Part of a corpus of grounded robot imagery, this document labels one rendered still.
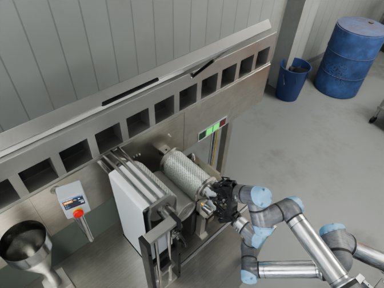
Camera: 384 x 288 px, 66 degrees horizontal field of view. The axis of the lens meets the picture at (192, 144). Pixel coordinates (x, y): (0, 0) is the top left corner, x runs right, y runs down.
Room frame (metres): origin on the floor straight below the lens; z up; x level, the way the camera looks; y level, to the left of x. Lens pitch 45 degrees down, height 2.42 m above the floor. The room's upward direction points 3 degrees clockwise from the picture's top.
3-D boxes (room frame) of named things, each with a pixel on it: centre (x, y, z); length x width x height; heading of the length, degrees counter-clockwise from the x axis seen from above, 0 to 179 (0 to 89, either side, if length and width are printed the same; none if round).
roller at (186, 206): (0.85, 0.10, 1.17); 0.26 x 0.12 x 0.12; 45
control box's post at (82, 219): (0.49, 0.34, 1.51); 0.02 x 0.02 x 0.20
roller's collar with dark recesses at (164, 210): (0.66, 0.09, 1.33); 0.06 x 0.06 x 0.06; 45
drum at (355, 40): (3.69, -2.04, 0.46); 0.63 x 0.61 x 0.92; 41
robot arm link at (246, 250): (0.68, -0.31, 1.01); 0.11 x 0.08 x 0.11; 174
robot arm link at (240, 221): (0.75, -0.25, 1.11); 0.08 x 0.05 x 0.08; 135
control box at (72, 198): (0.48, 0.34, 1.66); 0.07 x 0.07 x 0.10; 29
